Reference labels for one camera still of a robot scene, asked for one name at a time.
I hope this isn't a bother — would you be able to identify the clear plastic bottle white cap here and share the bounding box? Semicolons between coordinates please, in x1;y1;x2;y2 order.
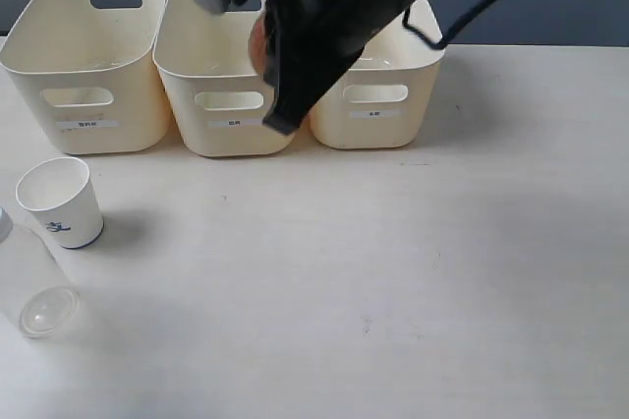
1;209;80;339

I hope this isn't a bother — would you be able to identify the cream plastic bin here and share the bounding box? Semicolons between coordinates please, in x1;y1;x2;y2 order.
309;18;444;150
1;0;171;155
153;0;293;157

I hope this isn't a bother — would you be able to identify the left cream plastic bin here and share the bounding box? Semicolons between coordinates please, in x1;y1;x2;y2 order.
1;0;171;155

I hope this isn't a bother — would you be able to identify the white paper cup blue logo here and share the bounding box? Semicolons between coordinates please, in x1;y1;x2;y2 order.
16;156;104;250

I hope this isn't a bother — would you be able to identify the right cream plastic bin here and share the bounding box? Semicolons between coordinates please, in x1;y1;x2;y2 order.
309;18;444;150

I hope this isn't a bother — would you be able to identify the middle cream plastic bin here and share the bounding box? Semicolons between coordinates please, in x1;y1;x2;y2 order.
153;0;293;157

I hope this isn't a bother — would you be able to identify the brown wooden cup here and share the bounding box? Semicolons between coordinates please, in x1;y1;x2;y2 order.
248;14;267;77

